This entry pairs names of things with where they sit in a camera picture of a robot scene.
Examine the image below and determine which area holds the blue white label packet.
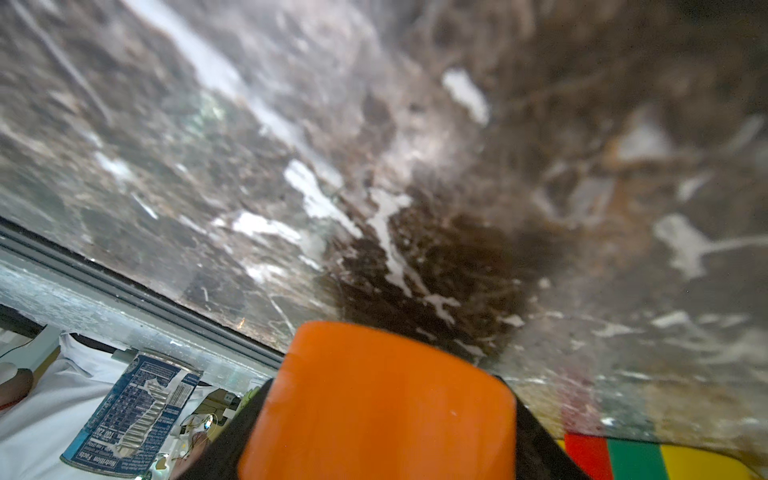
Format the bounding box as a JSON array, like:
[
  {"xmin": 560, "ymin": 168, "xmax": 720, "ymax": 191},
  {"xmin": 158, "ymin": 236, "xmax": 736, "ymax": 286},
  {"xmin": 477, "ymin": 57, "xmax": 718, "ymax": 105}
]
[{"xmin": 60, "ymin": 352, "xmax": 202, "ymax": 478}]

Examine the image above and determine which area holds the yellow square lego back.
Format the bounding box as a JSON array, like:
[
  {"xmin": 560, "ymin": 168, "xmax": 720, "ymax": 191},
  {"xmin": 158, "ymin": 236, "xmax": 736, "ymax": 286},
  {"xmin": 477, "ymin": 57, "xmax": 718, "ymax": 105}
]
[{"xmin": 660, "ymin": 445, "xmax": 760, "ymax": 480}]

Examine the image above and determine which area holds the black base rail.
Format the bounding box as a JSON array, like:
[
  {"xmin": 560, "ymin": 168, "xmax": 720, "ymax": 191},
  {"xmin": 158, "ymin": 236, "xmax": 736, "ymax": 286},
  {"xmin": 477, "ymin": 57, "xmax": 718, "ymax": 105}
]
[{"xmin": 1, "ymin": 218, "xmax": 284, "ymax": 370}]

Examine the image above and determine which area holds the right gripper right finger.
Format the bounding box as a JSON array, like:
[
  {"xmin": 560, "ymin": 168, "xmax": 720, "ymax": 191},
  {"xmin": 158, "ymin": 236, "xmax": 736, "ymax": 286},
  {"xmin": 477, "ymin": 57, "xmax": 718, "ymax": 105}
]
[{"xmin": 515, "ymin": 396, "xmax": 590, "ymax": 480}]

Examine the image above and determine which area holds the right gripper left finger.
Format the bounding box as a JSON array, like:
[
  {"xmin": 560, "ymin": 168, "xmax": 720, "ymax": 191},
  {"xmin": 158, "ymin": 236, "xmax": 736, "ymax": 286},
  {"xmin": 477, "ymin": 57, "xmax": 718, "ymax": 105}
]
[{"xmin": 174, "ymin": 379, "xmax": 273, "ymax": 480}]

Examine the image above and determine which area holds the white cloth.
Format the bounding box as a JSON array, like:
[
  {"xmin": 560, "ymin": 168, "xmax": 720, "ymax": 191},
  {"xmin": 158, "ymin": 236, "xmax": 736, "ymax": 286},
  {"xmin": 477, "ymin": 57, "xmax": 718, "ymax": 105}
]
[{"xmin": 0, "ymin": 326, "xmax": 217, "ymax": 480}]

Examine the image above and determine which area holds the red long lego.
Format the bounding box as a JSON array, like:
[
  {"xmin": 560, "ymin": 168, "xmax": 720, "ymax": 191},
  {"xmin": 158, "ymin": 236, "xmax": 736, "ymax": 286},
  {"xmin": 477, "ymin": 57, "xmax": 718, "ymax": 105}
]
[{"xmin": 564, "ymin": 433, "xmax": 614, "ymax": 480}]

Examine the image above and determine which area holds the orange round lego piece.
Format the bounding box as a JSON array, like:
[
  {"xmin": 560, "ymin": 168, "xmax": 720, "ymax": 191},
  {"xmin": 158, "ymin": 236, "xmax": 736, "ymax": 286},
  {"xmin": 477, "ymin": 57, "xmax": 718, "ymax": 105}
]
[{"xmin": 237, "ymin": 321, "xmax": 516, "ymax": 479}]

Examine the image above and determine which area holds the green long lego back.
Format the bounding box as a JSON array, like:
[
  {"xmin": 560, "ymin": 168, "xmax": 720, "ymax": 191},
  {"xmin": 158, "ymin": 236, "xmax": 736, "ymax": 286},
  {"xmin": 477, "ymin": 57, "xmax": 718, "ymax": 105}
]
[{"xmin": 607, "ymin": 439, "xmax": 669, "ymax": 480}]

